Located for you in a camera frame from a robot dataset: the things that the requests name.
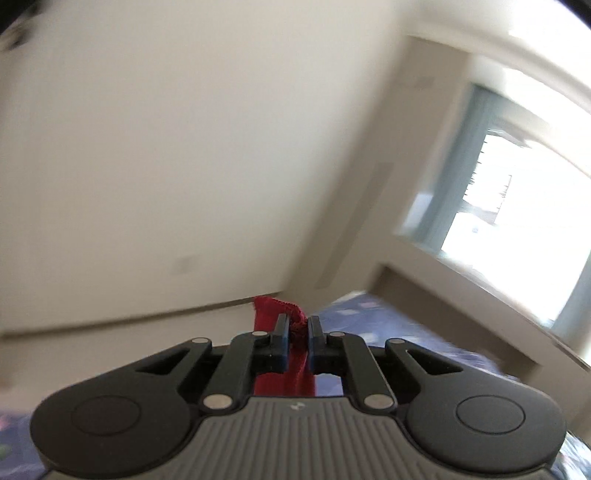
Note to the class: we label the red knit garment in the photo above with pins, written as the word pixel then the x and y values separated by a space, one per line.
pixel 295 383

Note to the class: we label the pale blue curtain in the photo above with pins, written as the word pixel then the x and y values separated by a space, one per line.
pixel 443 184
pixel 570 304

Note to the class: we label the beige window seat cabinet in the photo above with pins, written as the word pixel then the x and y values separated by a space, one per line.
pixel 438 300

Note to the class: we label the beige built-in wardrobe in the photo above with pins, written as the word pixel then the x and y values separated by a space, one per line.
pixel 369 184

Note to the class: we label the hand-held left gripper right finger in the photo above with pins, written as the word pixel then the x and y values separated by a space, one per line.
pixel 315 341

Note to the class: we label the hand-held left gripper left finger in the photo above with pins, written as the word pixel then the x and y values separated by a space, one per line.
pixel 282 339

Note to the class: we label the window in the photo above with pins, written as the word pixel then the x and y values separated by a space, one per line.
pixel 508 207

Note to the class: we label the blue checked floral blanket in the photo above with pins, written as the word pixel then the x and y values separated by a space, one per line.
pixel 369 318

